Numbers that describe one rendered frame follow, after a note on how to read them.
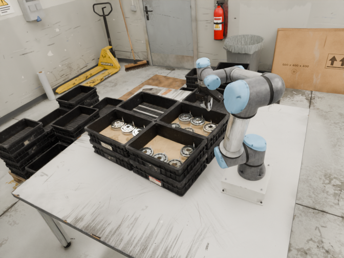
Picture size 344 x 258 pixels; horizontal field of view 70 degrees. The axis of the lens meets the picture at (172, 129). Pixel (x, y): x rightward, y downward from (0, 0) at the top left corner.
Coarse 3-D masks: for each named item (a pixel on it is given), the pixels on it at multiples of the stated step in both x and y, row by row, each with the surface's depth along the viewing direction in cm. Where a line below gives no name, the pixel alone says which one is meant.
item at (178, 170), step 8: (176, 128) 155; (200, 136) 146; (128, 144) 147; (200, 144) 140; (136, 152) 141; (192, 152) 135; (152, 160) 135; (160, 160) 132; (168, 168) 130; (176, 168) 126
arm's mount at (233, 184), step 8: (232, 168) 139; (224, 176) 135; (232, 176) 135; (240, 176) 134; (264, 176) 133; (224, 184) 134; (232, 184) 131; (240, 184) 130; (248, 184) 129; (256, 184) 129; (264, 184) 128; (224, 192) 138; (232, 192) 135; (240, 192) 132; (248, 192) 129; (256, 192) 126; (264, 192) 124; (248, 200) 132; (256, 200) 129
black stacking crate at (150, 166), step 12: (156, 132) 166; (168, 132) 160; (180, 132) 153; (132, 144) 149; (144, 144) 159; (192, 144) 152; (132, 156) 149; (156, 168) 138; (192, 168) 139; (180, 180) 132
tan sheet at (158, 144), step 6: (156, 138) 165; (162, 138) 164; (150, 144) 160; (156, 144) 160; (162, 144) 159; (168, 144) 158; (174, 144) 158; (180, 144) 157; (156, 150) 155; (162, 150) 154; (168, 150) 153; (174, 150) 153; (168, 156) 149; (174, 156) 149; (180, 156) 148
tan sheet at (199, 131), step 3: (192, 117) 181; (177, 120) 180; (180, 123) 176; (189, 123) 175; (183, 126) 173; (186, 126) 172; (189, 126) 172; (195, 129) 169; (198, 129) 168; (201, 129) 168; (195, 132) 166; (198, 132) 166; (201, 132) 165; (204, 135) 162; (207, 135) 162
